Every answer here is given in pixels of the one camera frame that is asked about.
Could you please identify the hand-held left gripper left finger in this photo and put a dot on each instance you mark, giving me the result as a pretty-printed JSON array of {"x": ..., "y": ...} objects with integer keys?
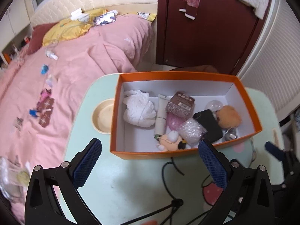
[{"x": 88, "y": 161}]

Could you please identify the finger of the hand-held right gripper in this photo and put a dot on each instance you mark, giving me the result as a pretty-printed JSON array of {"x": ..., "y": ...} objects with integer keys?
[{"x": 273, "y": 148}]

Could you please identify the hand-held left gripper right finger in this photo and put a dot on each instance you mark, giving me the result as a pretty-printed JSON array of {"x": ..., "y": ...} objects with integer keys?
[{"x": 212, "y": 164}]

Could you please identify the bubble wrap bundle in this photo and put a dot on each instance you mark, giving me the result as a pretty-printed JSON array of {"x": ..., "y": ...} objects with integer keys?
[{"x": 191, "y": 131}]

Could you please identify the black box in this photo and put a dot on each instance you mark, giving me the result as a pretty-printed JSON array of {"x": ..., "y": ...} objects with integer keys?
[{"x": 208, "y": 124}]

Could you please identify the orange plush toy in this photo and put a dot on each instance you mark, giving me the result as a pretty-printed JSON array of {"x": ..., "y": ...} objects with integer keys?
[{"x": 228, "y": 117}]

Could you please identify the pink heart-shaped case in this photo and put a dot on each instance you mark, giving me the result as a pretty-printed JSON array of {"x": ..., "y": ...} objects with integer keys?
[{"x": 174, "y": 121}]

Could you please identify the orange cardboard box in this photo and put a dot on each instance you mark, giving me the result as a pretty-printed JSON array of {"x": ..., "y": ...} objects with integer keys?
[{"x": 145, "y": 155}]

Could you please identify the clear heart-shaped case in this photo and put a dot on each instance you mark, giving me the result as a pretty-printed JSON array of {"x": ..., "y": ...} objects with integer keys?
[{"x": 213, "y": 105}]

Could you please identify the brown card box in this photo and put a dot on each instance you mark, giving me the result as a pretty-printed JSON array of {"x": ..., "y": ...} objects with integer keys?
[{"x": 180, "y": 103}]

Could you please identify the light green cartoon desktop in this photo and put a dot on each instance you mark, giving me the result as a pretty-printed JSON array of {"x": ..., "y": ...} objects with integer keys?
[{"x": 131, "y": 187}]

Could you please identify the small silver metal item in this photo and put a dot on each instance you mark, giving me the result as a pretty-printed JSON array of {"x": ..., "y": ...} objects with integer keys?
[{"x": 230, "y": 133}]

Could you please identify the beige round cup holder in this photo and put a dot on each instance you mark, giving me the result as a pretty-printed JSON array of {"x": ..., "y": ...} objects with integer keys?
[{"x": 103, "y": 117}]

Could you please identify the cartoon plush doll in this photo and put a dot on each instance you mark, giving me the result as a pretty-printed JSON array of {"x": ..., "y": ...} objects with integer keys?
[{"x": 168, "y": 143}]

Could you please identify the crumpled white tissue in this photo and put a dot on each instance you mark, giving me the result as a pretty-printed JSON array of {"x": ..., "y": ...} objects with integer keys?
[{"x": 138, "y": 112}]

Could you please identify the white cream tube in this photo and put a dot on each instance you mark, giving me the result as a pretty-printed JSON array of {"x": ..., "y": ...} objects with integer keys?
[{"x": 161, "y": 114}]

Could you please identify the blue bottle cap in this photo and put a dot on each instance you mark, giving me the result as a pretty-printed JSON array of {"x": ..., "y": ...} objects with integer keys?
[{"x": 34, "y": 113}]

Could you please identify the small pink item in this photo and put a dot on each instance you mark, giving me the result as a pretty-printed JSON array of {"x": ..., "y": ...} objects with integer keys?
[{"x": 45, "y": 96}]

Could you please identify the clear bag with yellow item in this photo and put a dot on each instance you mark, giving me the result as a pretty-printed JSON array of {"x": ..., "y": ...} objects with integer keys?
[{"x": 11, "y": 180}]

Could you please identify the small patterned packet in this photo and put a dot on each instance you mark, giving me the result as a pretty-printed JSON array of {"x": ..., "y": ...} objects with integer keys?
[{"x": 18, "y": 123}]

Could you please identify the small clear cup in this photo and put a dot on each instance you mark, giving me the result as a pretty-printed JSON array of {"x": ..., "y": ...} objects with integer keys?
[{"x": 51, "y": 80}]

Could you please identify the small blue toy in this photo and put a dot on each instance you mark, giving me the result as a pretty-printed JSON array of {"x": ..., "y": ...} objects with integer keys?
[{"x": 44, "y": 69}]

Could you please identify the pink blanket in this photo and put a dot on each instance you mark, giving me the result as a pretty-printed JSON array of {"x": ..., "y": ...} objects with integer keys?
[{"x": 77, "y": 58}]

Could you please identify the white spray bottle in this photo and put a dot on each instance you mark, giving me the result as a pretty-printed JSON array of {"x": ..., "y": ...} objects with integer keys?
[{"x": 50, "y": 54}]

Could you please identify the dark red wardrobe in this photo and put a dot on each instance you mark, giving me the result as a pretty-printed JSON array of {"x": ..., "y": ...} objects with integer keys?
[{"x": 211, "y": 39}]

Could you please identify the yellow pillow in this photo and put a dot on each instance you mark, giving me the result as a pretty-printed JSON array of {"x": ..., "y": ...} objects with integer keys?
[{"x": 68, "y": 31}]

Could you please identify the dark red pillow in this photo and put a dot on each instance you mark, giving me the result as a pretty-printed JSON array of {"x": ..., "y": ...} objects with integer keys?
[{"x": 38, "y": 37}]

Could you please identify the smartphone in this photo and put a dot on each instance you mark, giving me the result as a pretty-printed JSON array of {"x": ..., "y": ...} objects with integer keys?
[{"x": 104, "y": 19}]

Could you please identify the white power strip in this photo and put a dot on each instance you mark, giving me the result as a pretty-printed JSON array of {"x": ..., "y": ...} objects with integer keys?
[{"x": 79, "y": 16}]

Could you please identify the yellow patterned cloth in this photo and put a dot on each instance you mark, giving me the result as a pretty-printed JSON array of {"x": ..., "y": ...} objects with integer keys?
[{"x": 146, "y": 16}]

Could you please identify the white cupboard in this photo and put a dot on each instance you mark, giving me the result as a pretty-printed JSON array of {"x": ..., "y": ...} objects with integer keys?
[{"x": 9, "y": 23}]

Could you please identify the red striped scarf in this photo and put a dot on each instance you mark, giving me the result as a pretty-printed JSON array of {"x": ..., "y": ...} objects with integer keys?
[{"x": 191, "y": 0}]

